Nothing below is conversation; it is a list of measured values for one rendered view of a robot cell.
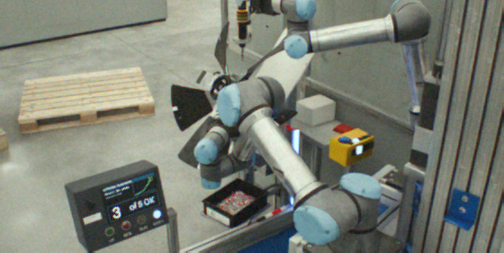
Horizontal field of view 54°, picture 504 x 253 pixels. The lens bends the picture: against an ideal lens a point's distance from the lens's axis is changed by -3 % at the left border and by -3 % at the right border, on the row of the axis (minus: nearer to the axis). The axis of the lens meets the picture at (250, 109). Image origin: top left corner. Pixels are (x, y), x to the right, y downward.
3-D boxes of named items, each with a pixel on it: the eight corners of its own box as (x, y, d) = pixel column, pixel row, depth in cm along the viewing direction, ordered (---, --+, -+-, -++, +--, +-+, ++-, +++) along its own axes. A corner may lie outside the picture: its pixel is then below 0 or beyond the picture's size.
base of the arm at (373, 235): (388, 243, 151) (392, 216, 147) (362, 268, 141) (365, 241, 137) (346, 222, 160) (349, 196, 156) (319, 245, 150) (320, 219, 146)
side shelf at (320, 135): (312, 112, 284) (312, 108, 283) (359, 137, 258) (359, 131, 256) (278, 123, 272) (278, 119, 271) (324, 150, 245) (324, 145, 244)
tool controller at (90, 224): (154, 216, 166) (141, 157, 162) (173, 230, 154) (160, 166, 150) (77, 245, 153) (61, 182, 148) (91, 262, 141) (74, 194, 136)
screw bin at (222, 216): (238, 191, 218) (237, 176, 215) (268, 205, 208) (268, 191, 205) (202, 214, 202) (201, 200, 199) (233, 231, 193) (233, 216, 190)
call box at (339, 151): (355, 149, 218) (357, 127, 214) (373, 158, 211) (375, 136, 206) (328, 160, 210) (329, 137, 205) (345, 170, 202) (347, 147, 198)
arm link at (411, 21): (438, 43, 158) (286, 67, 167) (431, 34, 167) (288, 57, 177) (436, 8, 153) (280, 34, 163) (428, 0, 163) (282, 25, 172)
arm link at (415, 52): (416, 149, 186) (391, 7, 165) (409, 131, 199) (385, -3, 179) (449, 142, 183) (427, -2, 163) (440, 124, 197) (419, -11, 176)
